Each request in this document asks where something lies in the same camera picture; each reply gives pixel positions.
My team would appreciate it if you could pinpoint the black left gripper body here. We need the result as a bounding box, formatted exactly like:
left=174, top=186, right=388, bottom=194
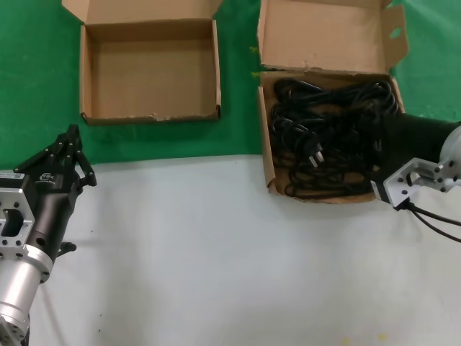
left=21, top=165, right=82, bottom=262

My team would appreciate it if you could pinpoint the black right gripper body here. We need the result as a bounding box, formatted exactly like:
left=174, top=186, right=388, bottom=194
left=370, top=112, right=456, bottom=182

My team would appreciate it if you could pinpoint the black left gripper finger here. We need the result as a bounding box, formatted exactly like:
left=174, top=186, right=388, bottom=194
left=13, top=123, right=79, bottom=174
left=66, top=138, right=98, bottom=187

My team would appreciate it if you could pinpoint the shallow open cardboard box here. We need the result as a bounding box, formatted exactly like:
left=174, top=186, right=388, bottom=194
left=61, top=0, right=224, bottom=127

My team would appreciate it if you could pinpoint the torn open cardboard box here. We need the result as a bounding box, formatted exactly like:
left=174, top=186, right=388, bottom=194
left=256, top=0, right=417, bottom=205

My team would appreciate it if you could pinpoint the small black clamp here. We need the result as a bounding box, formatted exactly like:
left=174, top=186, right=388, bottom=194
left=56, top=241, right=79, bottom=258

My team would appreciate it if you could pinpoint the green cloth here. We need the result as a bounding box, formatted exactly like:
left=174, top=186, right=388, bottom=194
left=0, top=0, right=461, bottom=170

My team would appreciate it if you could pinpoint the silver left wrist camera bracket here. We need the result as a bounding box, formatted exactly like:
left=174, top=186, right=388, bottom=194
left=0, top=182, right=36, bottom=257

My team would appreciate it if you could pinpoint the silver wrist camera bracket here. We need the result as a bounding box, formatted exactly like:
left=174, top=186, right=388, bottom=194
left=0, top=182, right=36, bottom=257
left=382, top=156, right=461, bottom=212

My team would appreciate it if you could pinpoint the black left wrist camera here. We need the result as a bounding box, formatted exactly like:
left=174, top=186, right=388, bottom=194
left=0, top=170, right=27, bottom=188

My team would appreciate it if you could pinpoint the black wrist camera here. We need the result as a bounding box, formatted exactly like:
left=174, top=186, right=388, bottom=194
left=370, top=179, right=390, bottom=205
left=0, top=170, right=27, bottom=188

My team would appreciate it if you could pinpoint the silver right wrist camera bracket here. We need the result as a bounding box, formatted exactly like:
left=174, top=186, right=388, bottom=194
left=382, top=156, right=461, bottom=212

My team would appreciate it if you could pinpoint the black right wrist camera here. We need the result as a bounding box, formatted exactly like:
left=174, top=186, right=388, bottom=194
left=370, top=179, right=390, bottom=205

